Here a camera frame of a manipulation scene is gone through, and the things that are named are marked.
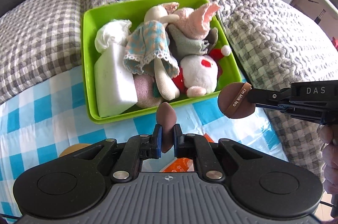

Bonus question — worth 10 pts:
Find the brown teardrop makeup puff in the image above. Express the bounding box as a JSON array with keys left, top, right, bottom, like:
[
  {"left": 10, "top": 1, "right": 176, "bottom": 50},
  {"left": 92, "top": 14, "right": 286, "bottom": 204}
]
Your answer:
[{"left": 156, "top": 102, "right": 177, "bottom": 153}]

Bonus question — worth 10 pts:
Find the pink fuzzy sock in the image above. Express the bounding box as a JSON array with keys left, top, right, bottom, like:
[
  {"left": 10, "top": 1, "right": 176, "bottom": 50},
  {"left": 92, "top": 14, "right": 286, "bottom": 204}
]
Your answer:
[{"left": 174, "top": 2, "right": 221, "bottom": 40}]

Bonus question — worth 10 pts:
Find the green plastic box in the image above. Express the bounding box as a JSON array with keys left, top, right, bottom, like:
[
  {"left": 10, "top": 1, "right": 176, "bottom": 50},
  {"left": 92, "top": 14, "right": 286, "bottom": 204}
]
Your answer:
[{"left": 81, "top": 0, "right": 241, "bottom": 124}]

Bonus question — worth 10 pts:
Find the white santa plush toy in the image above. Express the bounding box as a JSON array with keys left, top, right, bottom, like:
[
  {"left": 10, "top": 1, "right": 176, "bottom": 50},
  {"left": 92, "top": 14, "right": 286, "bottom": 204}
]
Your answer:
[{"left": 172, "top": 45, "right": 232, "bottom": 98}]

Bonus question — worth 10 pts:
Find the grey checked quilt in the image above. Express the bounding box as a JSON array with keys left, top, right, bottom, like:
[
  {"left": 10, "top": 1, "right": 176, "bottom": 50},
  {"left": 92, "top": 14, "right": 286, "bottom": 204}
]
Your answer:
[{"left": 1, "top": 0, "right": 337, "bottom": 174}]

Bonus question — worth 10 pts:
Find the grey fleece cloth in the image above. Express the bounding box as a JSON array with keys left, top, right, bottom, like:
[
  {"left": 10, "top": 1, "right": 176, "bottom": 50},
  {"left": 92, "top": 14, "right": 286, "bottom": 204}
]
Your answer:
[{"left": 166, "top": 24, "right": 218, "bottom": 62}]

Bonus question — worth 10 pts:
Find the white gauze cloth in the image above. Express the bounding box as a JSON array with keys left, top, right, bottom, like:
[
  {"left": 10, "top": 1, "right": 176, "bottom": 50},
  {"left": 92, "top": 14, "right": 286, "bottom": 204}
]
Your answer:
[{"left": 94, "top": 19, "right": 132, "bottom": 54}]

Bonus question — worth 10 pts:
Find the white sponge block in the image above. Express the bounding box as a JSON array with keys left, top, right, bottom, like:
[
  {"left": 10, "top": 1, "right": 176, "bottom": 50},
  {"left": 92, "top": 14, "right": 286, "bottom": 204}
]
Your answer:
[{"left": 94, "top": 44, "right": 138, "bottom": 118}]

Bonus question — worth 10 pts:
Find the pink knitted round puff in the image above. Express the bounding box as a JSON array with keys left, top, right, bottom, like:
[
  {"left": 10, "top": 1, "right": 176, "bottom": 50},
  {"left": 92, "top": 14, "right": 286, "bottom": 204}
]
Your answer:
[{"left": 134, "top": 74, "right": 163, "bottom": 109}]

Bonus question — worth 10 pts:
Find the orange white tissue pack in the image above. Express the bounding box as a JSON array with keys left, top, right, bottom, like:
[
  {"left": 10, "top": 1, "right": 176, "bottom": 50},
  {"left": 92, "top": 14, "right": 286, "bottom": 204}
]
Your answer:
[{"left": 159, "top": 133, "right": 215, "bottom": 173}]

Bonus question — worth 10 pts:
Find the bunny doll blue dress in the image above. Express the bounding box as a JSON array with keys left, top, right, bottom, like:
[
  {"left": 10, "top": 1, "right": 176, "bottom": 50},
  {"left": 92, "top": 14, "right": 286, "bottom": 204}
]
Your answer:
[{"left": 123, "top": 2, "right": 180, "bottom": 101}]

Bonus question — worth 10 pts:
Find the blue checked tablecloth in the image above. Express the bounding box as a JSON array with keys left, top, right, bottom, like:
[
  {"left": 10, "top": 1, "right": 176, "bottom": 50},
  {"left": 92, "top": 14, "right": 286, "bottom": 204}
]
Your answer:
[{"left": 1, "top": 67, "right": 286, "bottom": 217}]

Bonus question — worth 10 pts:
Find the brown round makeup puff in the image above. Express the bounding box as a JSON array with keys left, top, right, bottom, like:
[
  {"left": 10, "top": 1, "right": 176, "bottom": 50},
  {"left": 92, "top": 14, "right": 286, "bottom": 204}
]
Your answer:
[{"left": 218, "top": 82, "right": 256, "bottom": 119}]

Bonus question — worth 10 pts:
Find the pink gloved hand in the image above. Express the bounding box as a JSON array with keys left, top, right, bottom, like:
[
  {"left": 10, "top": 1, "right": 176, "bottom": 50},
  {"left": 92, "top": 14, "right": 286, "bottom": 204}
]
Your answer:
[{"left": 319, "top": 125, "right": 337, "bottom": 195}]

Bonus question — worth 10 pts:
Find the gold lid glass jar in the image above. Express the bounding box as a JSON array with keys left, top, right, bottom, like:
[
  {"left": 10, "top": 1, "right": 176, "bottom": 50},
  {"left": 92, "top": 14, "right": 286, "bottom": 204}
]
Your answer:
[{"left": 59, "top": 143, "right": 90, "bottom": 157}]

